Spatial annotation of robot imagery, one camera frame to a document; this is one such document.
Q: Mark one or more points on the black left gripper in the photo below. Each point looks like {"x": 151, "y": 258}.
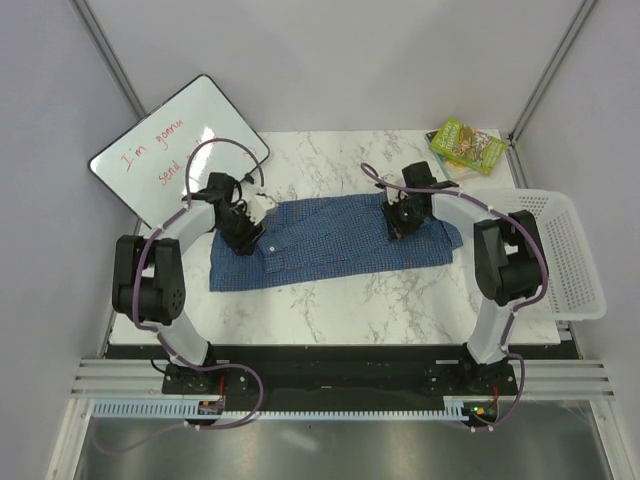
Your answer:
{"x": 244, "y": 244}

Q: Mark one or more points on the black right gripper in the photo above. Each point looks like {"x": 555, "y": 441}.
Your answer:
{"x": 397, "y": 230}

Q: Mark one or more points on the blue checked long sleeve shirt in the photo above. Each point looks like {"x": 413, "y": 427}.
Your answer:
{"x": 323, "y": 238}

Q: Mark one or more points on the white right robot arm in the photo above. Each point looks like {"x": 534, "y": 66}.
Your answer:
{"x": 509, "y": 266}

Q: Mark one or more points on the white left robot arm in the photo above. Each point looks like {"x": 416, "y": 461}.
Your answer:
{"x": 148, "y": 280}

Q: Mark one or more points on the whiteboard with red writing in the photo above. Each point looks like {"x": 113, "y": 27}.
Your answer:
{"x": 174, "y": 148}

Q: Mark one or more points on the green illustrated book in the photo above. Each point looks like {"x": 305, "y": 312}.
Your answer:
{"x": 463, "y": 151}

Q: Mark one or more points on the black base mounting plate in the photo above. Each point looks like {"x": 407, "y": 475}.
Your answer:
{"x": 342, "y": 378}

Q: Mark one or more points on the white perforated plastic basket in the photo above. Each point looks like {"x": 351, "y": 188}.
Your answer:
{"x": 574, "y": 289}

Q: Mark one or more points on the aluminium frame rails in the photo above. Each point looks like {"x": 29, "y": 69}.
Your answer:
{"x": 544, "y": 373}

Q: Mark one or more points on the white slotted cable duct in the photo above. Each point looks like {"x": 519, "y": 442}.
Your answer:
{"x": 205, "y": 411}

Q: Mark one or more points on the left grey corner post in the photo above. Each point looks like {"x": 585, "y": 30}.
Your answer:
{"x": 98, "y": 36}

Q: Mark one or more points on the grey corner post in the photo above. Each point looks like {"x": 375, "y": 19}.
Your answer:
{"x": 98, "y": 36}
{"x": 552, "y": 67}

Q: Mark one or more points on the right grey corner post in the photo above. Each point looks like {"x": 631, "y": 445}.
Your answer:
{"x": 552, "y": 67}

